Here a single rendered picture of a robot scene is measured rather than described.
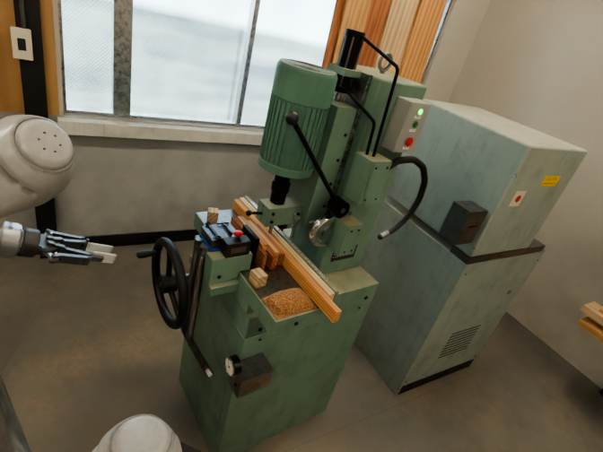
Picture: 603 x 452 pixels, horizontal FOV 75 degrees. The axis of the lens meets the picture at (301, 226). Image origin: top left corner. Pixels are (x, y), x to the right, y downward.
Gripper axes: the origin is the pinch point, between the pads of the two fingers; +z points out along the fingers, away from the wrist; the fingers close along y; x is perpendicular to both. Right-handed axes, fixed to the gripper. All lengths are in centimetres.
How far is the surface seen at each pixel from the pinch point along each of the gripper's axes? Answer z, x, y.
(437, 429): 163, 35, -64
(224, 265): 26.3, -14.1, -19.5
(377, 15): 141, -139, 107
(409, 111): 54, -80, -25
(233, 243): 25.5, -21.6, -19.2
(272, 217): 40, -30, -12
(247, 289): 33.1, -10.9, -26.0
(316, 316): 47, -15, -42
